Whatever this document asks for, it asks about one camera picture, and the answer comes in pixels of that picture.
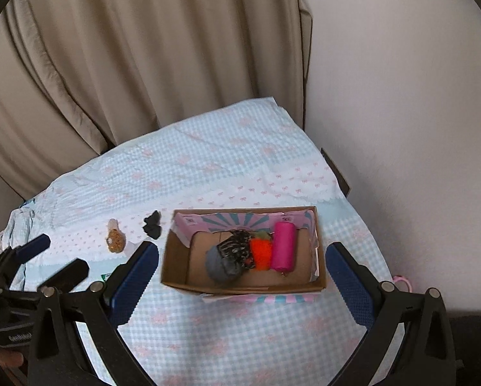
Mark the brown bear plush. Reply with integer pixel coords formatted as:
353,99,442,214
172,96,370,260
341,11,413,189
106,219,126,253

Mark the magenta cylindrical pouch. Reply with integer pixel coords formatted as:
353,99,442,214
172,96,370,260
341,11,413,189
271,221,297,273

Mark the orange plush carrot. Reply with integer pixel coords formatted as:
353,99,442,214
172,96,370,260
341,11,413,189
249,231,273,271

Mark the beige curtain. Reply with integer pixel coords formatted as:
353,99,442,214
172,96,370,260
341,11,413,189
0,0,312,198

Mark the person's left hand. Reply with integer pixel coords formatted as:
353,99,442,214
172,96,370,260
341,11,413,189
0,349,24,369

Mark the black sock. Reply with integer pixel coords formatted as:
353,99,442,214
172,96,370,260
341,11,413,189
143,210,162,240

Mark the grey sock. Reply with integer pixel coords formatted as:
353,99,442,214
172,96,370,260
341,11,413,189
205,246,243,285

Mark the blue checkered bed blanket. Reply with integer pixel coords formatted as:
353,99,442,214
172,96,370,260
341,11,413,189
1,98,390,385

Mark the pink patterned cardboard box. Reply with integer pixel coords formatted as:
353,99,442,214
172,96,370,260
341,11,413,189
160,206,327,301

